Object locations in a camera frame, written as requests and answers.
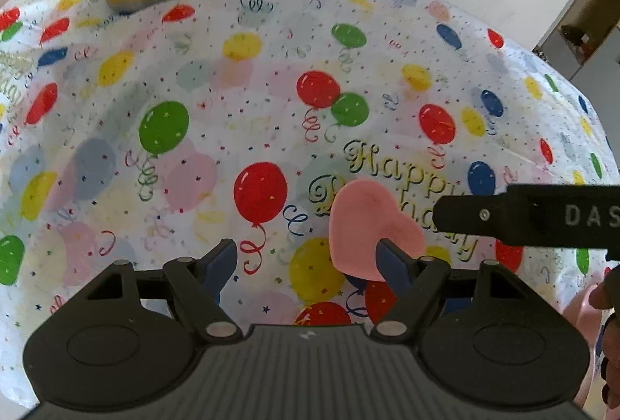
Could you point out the balloon print tablecloth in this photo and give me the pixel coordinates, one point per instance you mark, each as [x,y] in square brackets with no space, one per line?
[218,110]

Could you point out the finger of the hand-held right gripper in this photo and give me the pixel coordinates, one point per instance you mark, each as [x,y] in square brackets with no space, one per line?
[470,214]

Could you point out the pink heart-shaped plate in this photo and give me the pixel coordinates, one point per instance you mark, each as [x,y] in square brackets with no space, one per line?
[363,221]

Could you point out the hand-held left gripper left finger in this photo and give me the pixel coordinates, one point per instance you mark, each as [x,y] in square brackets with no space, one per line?
[220,265]

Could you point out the white and wood cabinet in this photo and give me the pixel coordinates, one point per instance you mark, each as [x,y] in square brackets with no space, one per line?
[581,42]

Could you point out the person's right hand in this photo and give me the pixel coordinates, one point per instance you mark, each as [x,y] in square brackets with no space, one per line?
[609,294]

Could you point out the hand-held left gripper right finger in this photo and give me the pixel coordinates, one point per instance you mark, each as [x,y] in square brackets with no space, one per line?
[388,261]

